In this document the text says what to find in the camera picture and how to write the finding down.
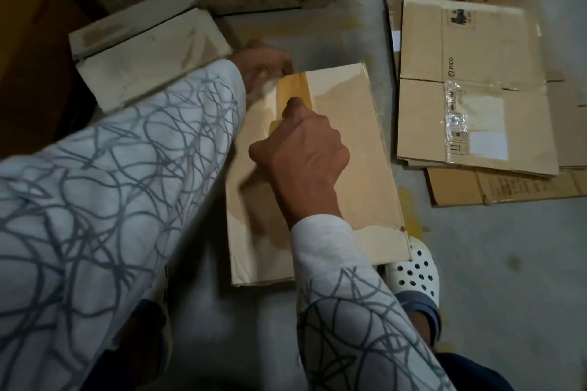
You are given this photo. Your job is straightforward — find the person's right white clog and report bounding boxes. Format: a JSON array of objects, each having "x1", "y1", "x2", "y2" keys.
[{"x1": 384, "y1": 234, "x2": 444, "y2": 343}]

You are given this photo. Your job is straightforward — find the person's right forearm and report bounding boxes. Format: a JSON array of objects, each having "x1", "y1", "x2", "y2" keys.
[{"x1": 290, "y1": 214, "x2": 458, "y2": 391}]

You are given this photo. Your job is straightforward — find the flat brown cardboard sheet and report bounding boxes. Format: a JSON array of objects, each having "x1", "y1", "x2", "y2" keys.
[{"x1": 380, "y1": 0, "x2": 587, "y2": 210}]

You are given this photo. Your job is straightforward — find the person's blue trousers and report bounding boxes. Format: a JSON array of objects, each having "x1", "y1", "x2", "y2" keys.
[{"x1": 435, "y1": 349, "x2": 517, "y2": 391}]

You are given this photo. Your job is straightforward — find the person's right hand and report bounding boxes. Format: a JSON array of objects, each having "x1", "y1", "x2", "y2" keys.
[{"x1": 248, "y1": 95, "x2": 352, "y2": 230}]

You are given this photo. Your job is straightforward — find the small cardboard box being taped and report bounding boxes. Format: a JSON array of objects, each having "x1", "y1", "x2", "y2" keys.
[{"x1": 224, "y1": 60, "x2": 413, "y2": 289}]

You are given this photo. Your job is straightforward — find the person's left forearm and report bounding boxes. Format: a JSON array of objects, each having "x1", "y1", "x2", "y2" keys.
[{"x1": 0, "y1": 58, "x2": 249, "y2": 391}]

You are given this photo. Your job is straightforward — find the brown packing tape roll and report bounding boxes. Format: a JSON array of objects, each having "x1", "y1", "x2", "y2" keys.
[{"x1": 275, "y1": 71, "x2": 316, "y2": 126}]

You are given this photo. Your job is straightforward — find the small brown cardboard box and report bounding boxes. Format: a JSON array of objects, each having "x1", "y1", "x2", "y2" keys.
[{"x1": 68, "y1": 0, "x2": 234, "y2": 116}]

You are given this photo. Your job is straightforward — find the large black-label cardboard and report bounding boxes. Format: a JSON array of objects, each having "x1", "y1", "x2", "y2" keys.
[{"x1": 0, "y1": 0, "x2": 100, "y2": 160}]

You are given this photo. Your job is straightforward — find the person's left hand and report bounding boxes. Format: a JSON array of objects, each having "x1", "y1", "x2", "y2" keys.
[{"x1": 228, "y1": 40, "x2": 295, "y2": 96}]

